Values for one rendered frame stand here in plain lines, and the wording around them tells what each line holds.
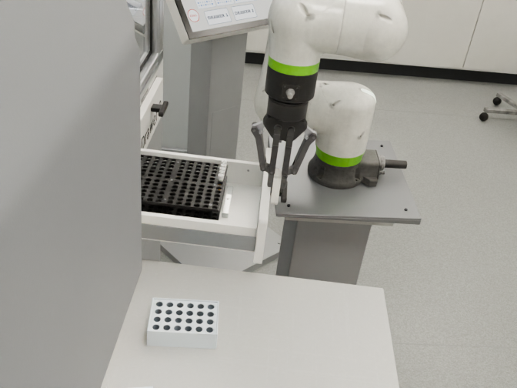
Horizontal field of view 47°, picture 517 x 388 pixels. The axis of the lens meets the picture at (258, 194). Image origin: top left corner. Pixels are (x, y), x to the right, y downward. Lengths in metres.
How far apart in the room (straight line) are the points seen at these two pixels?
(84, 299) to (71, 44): 0.09
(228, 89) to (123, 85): 1.95
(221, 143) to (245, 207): 0.99
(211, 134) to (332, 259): 0.81
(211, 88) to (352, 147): 0.80
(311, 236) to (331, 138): 0.28
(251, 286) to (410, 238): 1.64
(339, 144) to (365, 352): 0.54
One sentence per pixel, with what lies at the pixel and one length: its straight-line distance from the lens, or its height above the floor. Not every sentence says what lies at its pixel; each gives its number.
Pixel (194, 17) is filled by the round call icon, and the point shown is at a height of 1.01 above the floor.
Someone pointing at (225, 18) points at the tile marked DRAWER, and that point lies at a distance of 1.97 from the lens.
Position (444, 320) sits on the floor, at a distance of 2.44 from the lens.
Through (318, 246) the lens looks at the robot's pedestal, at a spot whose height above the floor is 0.61.
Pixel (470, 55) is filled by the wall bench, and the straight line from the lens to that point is 4.58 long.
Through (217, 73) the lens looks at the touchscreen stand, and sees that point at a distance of 2.13.
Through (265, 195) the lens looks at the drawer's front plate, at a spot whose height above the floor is 0.93.
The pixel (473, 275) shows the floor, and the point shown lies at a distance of 2.71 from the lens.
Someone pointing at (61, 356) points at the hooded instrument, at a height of 1.43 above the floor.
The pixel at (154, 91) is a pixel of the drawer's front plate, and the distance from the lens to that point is 1.59.
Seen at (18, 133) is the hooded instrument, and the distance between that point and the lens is 0.17.
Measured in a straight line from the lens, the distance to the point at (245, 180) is 1.38.
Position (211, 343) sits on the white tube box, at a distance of 1.10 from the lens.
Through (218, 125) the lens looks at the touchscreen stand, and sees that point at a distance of 2.24.
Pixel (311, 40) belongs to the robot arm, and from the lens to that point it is 1.03.
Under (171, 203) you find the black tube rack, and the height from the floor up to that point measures 0.90.
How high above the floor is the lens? 1.59
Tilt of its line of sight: 34 degrees down
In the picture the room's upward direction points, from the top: 7 degrees clockwise
